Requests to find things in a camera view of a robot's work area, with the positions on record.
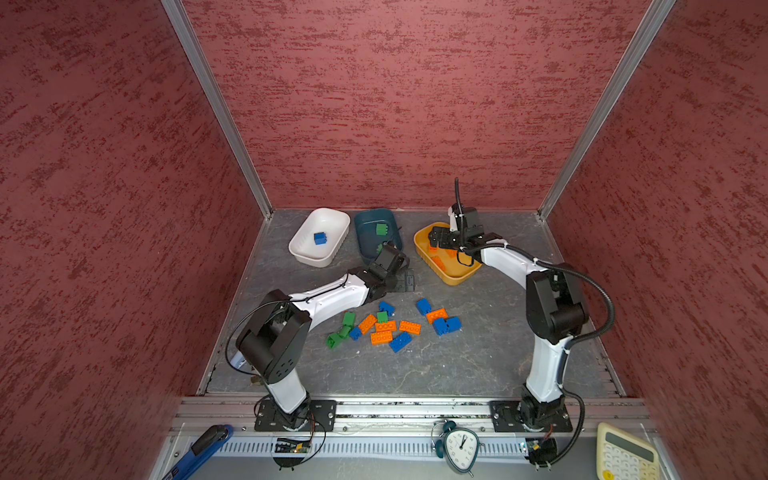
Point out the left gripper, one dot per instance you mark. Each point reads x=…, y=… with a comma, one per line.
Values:
x=401, y=279

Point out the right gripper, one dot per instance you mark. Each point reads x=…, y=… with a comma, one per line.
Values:
x=445, y=232

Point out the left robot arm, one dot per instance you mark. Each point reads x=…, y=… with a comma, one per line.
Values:
x=274, y=333

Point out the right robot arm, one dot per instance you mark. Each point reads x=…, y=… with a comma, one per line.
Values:
x=556, y=308

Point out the yellow plastic bin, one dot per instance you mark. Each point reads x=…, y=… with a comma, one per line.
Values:
x=449, y=265

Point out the orange lego right cluster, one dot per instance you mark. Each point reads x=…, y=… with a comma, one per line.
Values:
x=437, y=314

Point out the orange lego diagonal left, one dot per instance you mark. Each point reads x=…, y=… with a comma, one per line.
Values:
x=367, y=324

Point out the dark teal plastic bin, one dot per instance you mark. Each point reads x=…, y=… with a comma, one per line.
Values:
x=365, y=224

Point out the large blue lego bottom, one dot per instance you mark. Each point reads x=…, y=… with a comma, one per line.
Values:
x=400, y=341

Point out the white plastic bin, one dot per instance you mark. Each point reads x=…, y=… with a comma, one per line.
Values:
x=334, y=223

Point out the teal alarm clock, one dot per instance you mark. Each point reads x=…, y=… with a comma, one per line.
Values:
x=457, y=446

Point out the light blue small object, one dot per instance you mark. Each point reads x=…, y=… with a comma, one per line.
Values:
x=237, y=361

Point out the left circuit board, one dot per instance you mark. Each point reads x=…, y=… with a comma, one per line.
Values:
x=292, y=446

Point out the circuit board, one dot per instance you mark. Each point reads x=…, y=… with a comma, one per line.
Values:
x=541, y=451
x=292, y=446

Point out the right circuit board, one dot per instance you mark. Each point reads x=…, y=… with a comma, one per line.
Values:
x=541, y=451

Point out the blue utility knife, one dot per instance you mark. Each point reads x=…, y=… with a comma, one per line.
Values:
x=202, y=450

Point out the yellow calculator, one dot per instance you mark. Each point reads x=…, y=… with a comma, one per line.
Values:
x=620, y=455

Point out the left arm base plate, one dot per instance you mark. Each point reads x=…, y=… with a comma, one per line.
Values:
x=318, y=415

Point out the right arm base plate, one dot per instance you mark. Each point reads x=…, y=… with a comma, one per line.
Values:
x=528, y=415

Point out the aluminium rail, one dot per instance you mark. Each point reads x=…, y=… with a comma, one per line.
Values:
x=357, y=415

